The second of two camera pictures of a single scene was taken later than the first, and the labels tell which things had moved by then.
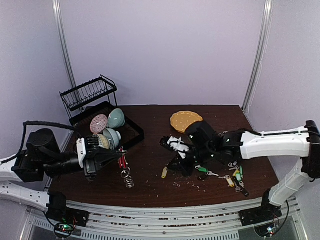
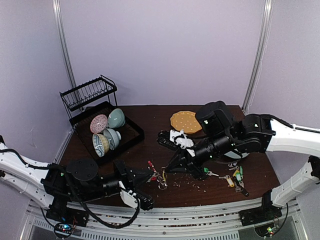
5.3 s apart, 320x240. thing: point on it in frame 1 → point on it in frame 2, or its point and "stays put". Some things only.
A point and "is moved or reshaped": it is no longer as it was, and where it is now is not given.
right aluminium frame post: (266, 32) stays put
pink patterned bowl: (98, 123) stays put
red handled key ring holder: (125, 173) is moved or reshaped
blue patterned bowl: (104, 141) stays put
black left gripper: (94, 155) → (128, 175)
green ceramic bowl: (116, 118) stays put
